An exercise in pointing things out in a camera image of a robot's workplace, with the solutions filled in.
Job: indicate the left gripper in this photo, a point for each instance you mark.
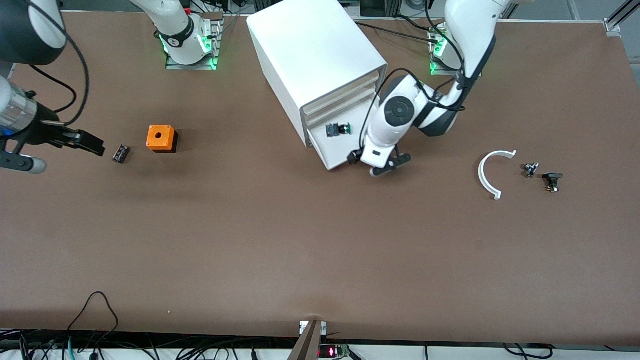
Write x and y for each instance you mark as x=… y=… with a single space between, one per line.
x=354 y=158

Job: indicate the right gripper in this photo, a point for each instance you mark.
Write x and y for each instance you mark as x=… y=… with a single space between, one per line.
x=36 y=133

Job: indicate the white lowest cabinet drawer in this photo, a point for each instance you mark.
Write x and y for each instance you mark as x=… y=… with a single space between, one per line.
x=330 y=150

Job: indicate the green push button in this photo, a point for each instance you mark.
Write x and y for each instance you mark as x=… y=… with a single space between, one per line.
x=334 y=130

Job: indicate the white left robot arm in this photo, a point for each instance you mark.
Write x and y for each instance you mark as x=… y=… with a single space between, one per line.
x=470 y=25

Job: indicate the small black terminal block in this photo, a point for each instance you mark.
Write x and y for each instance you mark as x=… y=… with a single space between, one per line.
x=121 y=154

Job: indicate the orange box with hole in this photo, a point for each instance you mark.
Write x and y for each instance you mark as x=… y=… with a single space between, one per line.
x=160 y=137

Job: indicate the small grey metal part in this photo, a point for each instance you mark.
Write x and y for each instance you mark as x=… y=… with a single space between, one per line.
x=530 y=170

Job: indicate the circuit board with red light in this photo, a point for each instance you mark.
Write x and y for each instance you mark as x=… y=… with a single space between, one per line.
x=327 y=351

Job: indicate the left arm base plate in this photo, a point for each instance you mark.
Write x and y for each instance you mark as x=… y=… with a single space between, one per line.
x=437 y=73

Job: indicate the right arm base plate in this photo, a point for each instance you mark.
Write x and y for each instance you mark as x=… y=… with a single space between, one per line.
x=172 y=66

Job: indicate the white curved plastic bracket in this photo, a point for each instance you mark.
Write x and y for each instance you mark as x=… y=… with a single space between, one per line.
x=481 y=175

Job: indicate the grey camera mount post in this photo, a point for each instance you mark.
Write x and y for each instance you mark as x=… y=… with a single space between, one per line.
x=307 y=345

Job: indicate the small black switch part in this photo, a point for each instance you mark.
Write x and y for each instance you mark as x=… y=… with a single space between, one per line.
x=552 y=179

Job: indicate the aluminium frame profile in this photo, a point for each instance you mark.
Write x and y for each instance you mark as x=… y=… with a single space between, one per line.
x=617 y=20

